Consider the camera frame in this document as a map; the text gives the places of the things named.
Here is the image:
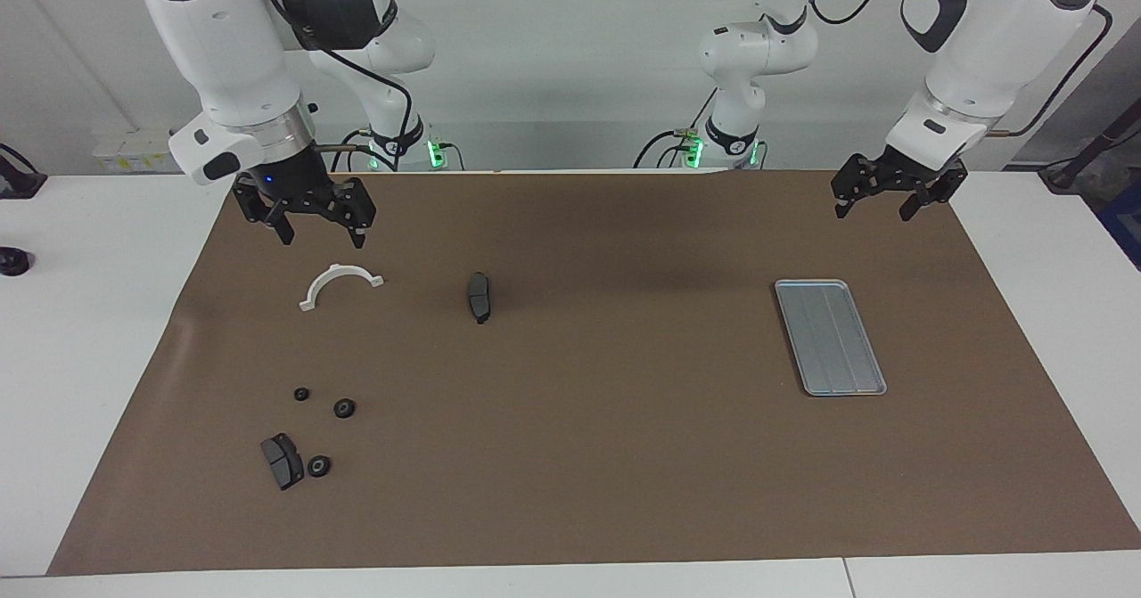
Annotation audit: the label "black base cable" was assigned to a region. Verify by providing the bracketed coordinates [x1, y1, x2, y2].
[632, 88, 719, 170]

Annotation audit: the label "brown table mat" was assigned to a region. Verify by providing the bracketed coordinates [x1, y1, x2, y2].
[46, 168, 1141, 578]

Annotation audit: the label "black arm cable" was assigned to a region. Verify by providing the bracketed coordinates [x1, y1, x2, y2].
[263, 0, 420, 171]
[798, 0, 1115, 138]

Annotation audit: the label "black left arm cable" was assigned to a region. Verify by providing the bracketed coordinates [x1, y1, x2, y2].
[798, 0, 1115, 138]

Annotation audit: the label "black table clamp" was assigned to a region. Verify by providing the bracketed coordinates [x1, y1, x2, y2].
[0, 143, 49, 201]

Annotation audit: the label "white half-ring clamp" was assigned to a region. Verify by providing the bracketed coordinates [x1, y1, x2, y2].
[299, 263, 386, 313]

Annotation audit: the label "black stand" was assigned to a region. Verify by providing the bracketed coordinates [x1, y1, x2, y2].
[1038, 121, 1141, 194]

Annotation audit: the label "long dark brake pad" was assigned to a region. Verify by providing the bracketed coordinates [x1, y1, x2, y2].
[467, 271, 497, 326]

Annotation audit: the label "blue crate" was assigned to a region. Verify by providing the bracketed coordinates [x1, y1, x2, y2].
[1096, 184, 1141, 271]

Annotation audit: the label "silver metal tray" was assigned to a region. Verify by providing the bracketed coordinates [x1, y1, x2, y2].
[774, 279, 889, 398]

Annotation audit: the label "short dark brake pad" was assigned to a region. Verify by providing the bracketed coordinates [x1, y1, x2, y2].
[259, 433, 306, 492]

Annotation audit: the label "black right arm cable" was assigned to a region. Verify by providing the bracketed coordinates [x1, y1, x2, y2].
[263, 0, 420, 171]

